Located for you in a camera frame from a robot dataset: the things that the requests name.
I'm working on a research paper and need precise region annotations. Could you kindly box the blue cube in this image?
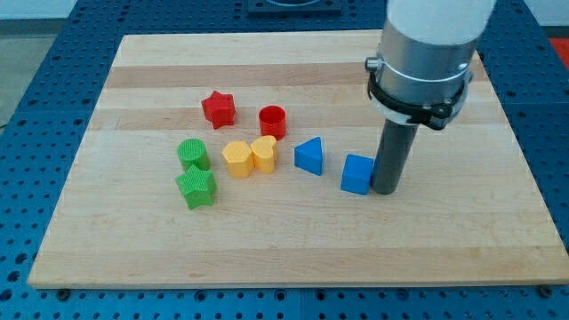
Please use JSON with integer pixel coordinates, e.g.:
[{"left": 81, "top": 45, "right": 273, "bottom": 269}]
[{"left": 341, "top": 154, "right": 373, "bottom": 195}]

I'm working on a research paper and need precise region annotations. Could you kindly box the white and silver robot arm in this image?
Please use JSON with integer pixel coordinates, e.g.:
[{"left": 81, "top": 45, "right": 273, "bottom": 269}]
[{"left": 365, "top": 0, "right": 496, "bottom": 130}]

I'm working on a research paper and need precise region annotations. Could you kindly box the blue triangle block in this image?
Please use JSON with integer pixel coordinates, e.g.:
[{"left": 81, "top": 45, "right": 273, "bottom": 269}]
[{"left": 293, "top": 137, "right": 324, "bottom": 176}]

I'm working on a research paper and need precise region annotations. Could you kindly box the yellow heart block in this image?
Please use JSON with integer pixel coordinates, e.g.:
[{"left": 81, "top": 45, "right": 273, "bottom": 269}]
[{"left": 251, "top": 135, "right": 277, "bottom": 173}]

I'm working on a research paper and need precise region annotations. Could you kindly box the red cylinder block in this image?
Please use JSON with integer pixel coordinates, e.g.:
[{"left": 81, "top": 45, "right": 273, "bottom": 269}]
[{"left": 259, "top": 105, "right": 286, "bottom": 140}]

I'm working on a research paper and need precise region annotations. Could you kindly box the yellow hexagon block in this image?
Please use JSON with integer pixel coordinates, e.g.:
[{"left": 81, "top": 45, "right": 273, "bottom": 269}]
[{"left": 221, "top": 140, "right": 254, "bottom": 178}]

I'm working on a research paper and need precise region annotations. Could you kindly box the wooden board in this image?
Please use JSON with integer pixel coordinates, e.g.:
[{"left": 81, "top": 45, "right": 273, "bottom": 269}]
[{"left": 28, "top": 30, "right": 568, "bottom": 289}]

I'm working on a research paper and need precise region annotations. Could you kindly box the red star block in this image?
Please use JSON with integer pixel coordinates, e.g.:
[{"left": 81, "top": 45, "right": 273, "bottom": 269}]
[{"left": 201, "top": 91, "right": 236, "bottom": 130}]

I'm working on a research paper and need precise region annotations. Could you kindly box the green star block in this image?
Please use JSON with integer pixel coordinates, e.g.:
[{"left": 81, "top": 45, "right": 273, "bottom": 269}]
[{"left": 175, "top": 165, "right": 217, "bottom": 210}]

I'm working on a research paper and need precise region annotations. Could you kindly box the green cylinder block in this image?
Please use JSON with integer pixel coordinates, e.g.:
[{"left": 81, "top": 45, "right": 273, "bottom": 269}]
[{"left": 177, "top": 138, "right": 211, "bottom": 172}]

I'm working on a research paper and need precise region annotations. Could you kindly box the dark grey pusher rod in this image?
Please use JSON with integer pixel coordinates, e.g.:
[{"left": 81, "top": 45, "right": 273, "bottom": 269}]
[{"left": 370, "top": 119, "right": 418, "bottom": 195}]

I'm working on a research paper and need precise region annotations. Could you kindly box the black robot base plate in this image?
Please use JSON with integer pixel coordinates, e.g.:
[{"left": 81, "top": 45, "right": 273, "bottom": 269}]
[{"left": 244, "top": 0, "right": 342, "bottom": 14}]

